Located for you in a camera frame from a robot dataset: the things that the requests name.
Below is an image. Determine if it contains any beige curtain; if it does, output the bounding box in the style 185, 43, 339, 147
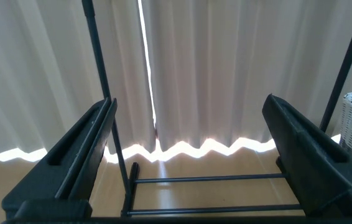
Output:
0, 0, 352, 156

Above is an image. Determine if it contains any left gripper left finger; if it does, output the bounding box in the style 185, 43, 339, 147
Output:
1, 96, 118, 218

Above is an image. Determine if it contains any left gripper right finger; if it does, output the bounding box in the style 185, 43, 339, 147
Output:
262, 93, 352, 217

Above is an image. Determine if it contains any black clothes rack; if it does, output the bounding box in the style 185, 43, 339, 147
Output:
81, 0, 352, 218

